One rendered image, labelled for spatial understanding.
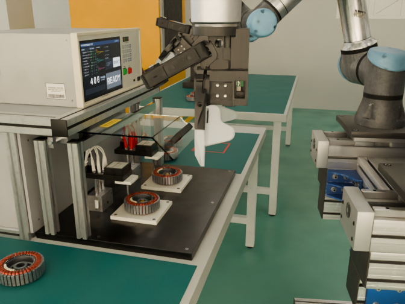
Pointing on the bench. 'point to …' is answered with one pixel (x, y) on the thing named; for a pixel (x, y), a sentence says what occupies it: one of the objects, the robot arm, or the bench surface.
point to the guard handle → (181, 133)
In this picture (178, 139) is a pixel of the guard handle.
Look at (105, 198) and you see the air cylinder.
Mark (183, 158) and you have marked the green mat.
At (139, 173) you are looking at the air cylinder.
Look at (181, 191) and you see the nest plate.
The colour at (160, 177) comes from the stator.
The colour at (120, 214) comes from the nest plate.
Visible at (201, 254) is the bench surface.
